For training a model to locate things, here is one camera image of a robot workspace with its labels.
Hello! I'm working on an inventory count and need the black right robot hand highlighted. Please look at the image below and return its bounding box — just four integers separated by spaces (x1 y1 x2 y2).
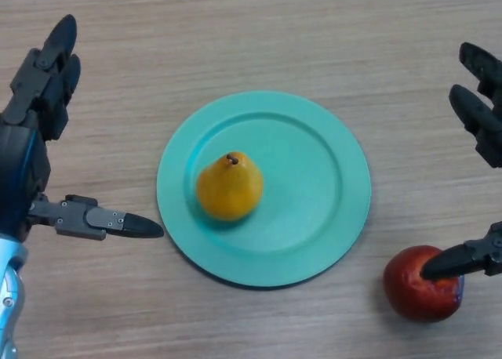
420 42 502 281

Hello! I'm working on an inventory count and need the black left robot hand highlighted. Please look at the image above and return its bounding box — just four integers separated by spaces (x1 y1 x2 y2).
0 13 165 245

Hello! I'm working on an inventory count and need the yellow pear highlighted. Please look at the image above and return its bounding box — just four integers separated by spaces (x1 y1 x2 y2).
195 150 264 223

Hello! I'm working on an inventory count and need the green round plate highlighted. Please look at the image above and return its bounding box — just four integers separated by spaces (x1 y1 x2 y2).
156 91 372 288

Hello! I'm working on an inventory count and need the red apple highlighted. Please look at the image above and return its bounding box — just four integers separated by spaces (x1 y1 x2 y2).
382 245 466 323

